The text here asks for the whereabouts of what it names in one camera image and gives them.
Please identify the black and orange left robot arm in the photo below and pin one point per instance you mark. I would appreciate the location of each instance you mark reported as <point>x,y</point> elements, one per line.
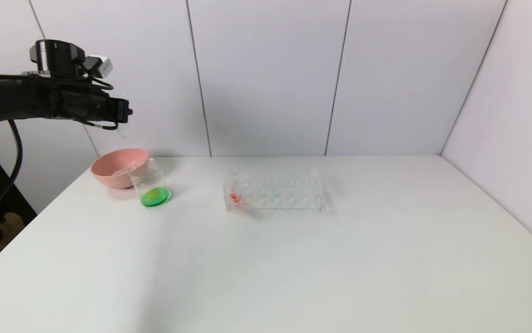
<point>21,99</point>

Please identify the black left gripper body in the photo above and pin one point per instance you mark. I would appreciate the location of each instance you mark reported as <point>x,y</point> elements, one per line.
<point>123,110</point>

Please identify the clear plastic test tube rack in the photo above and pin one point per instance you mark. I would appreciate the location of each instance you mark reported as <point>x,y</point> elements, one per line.
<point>275,192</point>

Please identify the clear glass beaker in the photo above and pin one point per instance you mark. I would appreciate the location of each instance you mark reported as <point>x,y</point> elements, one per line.
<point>155,196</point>

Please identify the pink bowl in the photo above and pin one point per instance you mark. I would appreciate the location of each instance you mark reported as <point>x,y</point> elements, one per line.
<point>108,173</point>

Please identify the test tube with red pigment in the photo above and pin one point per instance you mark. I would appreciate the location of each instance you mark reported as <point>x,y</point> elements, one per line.
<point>235,196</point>

